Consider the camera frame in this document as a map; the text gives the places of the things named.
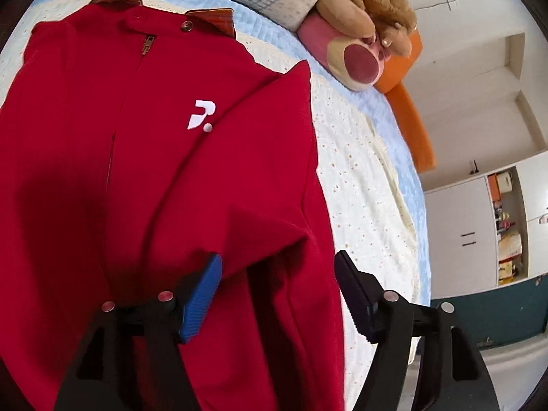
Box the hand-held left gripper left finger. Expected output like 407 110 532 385
53 253 224 411

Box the brown teddy bear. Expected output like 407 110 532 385
316 0 418 54

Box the red sweater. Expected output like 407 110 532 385
0 0 347 411

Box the white shelf cabinet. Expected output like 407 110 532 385
424 152 548 300

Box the pink bear plush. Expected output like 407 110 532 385
297 13 388 92

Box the cream lace blanket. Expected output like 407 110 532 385
0 0 424 411

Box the dark green board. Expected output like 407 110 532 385
430 272 548 347

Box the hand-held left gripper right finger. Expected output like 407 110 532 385
334 249 501 411

